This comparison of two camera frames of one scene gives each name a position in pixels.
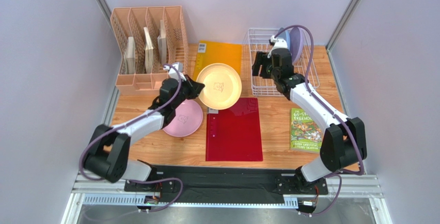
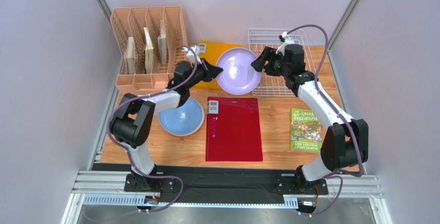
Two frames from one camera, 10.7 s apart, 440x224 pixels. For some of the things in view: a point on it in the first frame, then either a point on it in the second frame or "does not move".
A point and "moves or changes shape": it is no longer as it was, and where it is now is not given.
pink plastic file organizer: [152, 38] does not move
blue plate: [286, 35] moves or changes shape
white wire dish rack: [260, 41] does not move
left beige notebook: [130, 57] does not move
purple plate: [296, 42] moves or changes shape
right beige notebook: [162, 43] does not move
